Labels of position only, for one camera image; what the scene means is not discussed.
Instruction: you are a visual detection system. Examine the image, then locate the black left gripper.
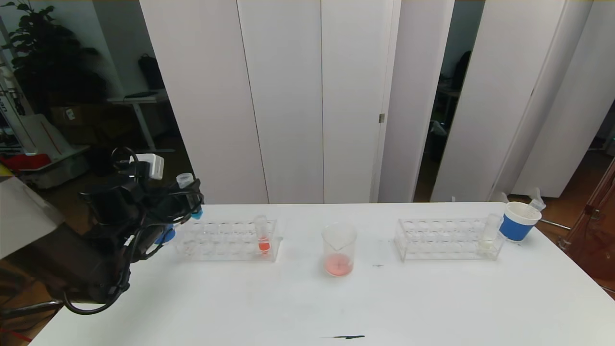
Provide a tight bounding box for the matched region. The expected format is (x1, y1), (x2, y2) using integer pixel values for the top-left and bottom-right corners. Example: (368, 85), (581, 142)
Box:
(155, 178), (202, 220)

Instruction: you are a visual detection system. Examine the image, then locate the test tube with blue liquid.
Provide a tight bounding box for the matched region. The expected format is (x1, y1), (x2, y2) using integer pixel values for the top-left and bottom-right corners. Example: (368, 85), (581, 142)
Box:
(176, 173), (204, 221)

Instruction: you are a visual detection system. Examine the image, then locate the graduated clear plastic test tube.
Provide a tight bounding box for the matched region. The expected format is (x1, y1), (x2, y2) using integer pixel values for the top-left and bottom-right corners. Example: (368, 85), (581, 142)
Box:
(529, 187), (547, 214)

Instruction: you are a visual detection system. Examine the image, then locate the clear plastic test tube rack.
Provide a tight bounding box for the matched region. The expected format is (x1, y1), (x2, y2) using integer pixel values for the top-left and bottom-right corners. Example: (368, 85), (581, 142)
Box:
(394, 219), (505, 261)
(173, 219), (283, 262)

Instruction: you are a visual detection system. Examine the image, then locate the test tube with red liquid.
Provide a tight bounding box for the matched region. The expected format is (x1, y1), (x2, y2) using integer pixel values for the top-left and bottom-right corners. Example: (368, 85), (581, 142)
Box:
(254, 215), (272, 254)

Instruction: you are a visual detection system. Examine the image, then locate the clear glass beaker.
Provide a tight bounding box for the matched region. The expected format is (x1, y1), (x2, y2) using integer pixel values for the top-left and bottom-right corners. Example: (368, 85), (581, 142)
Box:
(321, 222), (357, 277)

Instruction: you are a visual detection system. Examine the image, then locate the test tube with pale liquid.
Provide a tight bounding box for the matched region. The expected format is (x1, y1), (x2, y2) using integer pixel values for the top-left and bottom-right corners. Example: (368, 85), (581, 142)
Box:
(478, 213), (502, 252)

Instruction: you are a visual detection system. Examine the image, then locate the blue white paper cup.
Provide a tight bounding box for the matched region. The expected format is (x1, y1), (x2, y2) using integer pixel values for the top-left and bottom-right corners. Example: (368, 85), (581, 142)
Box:
(500, 202), (542, 242)
(153, 225), (176, 246)

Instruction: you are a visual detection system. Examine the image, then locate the white office desk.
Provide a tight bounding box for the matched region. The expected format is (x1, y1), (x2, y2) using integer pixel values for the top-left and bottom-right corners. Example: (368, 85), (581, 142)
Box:
(107, 89), (176, 153)

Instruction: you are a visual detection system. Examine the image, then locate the black backpack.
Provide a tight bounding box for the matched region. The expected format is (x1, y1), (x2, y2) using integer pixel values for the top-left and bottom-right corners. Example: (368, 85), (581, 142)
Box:
(137, 53), (166, 91)

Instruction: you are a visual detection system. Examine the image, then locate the brown cardboard box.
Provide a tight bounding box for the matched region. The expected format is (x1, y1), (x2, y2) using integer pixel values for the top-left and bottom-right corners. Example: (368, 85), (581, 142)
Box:
(50, 102), (140, 144)

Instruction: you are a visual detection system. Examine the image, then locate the white machine housing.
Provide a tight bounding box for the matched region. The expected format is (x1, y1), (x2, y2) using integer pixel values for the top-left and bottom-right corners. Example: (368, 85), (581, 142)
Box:
(19, 114), (91, 189)

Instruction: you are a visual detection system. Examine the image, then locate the dark green potted plant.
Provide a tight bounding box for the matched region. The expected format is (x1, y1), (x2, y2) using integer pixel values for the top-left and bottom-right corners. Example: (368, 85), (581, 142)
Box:
(0, 0), (109, 118)

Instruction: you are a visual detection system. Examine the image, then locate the white printed column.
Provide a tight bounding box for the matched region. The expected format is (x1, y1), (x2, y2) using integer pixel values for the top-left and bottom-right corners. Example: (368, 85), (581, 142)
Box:
(0, 17), (39, 155)

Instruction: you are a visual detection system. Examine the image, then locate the grey metal floor leg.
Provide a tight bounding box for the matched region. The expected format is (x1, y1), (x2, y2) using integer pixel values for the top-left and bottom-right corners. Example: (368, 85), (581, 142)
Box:
(0, 302), (63, 319)

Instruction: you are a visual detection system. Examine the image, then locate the metal light stand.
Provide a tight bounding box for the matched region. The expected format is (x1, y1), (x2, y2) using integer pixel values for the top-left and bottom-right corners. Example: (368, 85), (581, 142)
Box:
(537, 156), (615, 250)

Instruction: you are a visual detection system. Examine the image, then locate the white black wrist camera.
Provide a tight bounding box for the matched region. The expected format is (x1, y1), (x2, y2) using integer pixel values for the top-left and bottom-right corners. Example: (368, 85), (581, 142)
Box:
(129, 153), (165, 180)

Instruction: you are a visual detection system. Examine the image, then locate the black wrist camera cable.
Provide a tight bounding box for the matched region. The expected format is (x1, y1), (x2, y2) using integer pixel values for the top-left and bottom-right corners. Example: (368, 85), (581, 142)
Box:
(111, 147), (141, 179)

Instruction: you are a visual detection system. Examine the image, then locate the dark arm cable loop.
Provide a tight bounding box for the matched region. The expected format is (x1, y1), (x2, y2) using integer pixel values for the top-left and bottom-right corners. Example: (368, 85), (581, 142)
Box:
(61, 226), (166, 316)

